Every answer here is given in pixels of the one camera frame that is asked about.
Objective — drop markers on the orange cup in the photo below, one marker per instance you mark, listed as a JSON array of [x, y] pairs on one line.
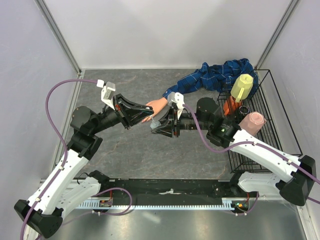
[[230, 105]]

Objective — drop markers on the small black ring cup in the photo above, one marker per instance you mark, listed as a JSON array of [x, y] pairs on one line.
[[244, 110]]

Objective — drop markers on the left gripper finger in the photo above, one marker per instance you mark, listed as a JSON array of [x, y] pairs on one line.
[[121, 100], [133, 117]]

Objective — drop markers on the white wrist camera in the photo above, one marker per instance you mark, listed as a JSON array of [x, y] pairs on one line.
[[178, 99], [108, 90]]

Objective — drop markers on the yellow mug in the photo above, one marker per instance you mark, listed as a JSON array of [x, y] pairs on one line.
[[242, 87]]

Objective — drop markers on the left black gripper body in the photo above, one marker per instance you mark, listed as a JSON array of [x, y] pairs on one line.
[[120, 109]]

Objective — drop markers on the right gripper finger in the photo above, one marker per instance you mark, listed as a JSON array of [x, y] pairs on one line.
[[165, 130], [166, 118]]

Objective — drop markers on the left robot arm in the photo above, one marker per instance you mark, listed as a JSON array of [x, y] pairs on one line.
[[46, 209]]

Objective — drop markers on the blue plaid shirt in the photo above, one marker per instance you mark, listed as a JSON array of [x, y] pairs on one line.
[[217, 77]]

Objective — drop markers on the light blue cable duct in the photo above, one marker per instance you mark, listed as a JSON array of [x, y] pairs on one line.
[[223, 204]]

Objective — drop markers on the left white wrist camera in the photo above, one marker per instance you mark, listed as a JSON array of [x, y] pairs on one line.
[[108, 90]]

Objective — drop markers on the pink mug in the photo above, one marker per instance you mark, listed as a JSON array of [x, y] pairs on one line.
[[253, 122]]

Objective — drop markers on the clear nail polish bottle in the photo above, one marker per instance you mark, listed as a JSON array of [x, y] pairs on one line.
[[154, 124]]

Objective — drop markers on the black wire rack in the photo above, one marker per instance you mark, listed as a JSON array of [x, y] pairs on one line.
[[276, 129]]

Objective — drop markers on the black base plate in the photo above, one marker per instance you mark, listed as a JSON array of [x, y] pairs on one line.
[[178, 190]]

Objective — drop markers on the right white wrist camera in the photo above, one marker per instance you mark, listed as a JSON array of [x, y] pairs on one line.
[[178, 99]]

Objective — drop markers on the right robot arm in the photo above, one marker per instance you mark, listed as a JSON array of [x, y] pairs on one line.
[[290, 176]]

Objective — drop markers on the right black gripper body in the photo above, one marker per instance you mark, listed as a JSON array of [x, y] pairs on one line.
[[175, 123]]

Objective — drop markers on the mannequin hand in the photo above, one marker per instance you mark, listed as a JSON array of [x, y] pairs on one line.
[[157, 105]]

